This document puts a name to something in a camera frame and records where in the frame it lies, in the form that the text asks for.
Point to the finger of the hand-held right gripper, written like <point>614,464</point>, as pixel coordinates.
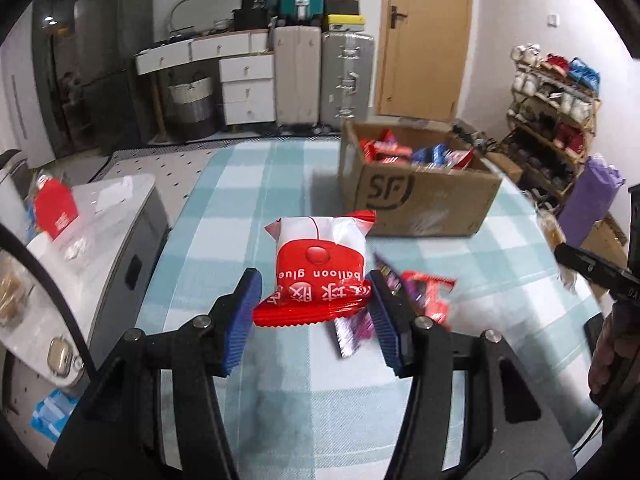
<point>595,266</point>

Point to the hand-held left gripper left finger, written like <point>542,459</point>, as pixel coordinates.
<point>242,325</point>

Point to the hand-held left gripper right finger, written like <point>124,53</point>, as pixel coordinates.
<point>387,330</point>

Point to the purple candy packet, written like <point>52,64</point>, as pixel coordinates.
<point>355,330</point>

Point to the red and white puffy packet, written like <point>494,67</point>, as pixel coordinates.
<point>315,260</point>

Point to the brown cardboard box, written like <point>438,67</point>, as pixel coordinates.
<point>425,200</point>

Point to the small red snack packet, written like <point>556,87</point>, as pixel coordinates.
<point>459,158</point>

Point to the red white snack packet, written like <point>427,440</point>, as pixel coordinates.
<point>390,150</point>

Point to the blue snack packet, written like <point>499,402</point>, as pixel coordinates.
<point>430,155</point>

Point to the person's right hand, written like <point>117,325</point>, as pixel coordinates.
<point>615,355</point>

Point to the purple bag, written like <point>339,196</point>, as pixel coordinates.
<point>590,200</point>

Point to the small cardboard box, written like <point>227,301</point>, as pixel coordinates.
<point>505,167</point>

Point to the wooden shoe rack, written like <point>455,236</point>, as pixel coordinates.
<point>550,125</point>

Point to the white side table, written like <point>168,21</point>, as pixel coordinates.
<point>115,220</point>

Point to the pile of shoes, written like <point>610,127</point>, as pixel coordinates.
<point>475,137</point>

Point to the small beige case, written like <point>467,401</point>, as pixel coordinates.
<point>64,357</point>

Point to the blue tissue pack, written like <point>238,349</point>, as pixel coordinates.
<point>52,415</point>

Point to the red bag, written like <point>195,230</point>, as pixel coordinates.
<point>55,205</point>

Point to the grey white laundry basket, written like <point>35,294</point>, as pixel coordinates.
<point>192,105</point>

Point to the white drawer desk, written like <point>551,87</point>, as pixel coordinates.
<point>245,90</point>

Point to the silver suitcase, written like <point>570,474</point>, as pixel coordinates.
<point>350,80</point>

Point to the beige suitcase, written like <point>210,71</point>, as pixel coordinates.
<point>297,75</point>

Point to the wooden door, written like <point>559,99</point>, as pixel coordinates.
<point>430,45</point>

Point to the dark grey refrigerator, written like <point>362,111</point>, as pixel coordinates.
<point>110,60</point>

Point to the yellow shoe box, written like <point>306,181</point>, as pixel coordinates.
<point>344,22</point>

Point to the black bag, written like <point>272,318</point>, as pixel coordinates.
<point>250,5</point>

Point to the plain black shoe box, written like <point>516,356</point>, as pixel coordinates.
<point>344,8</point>

